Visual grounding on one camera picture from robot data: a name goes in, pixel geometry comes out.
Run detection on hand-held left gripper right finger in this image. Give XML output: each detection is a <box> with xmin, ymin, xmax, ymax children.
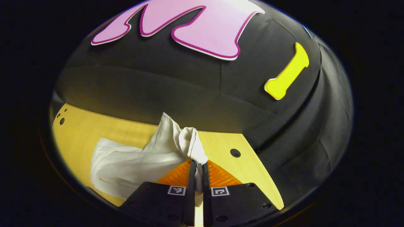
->
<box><xmin>202</xmin><ymin>160</ymin><xmax>279</xmax><ymax>227</ymax></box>

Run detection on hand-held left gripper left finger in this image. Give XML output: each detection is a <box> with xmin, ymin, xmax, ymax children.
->
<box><xmin>119</xmin><ymin>159</ymin><xmax>197</xmax><ymax>227</ymax></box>

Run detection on white jeans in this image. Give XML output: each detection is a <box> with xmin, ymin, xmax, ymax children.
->
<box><xmin>90</xmin><ymin>113</ymin><xmax>209</xmax><ymax>207</ymax></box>

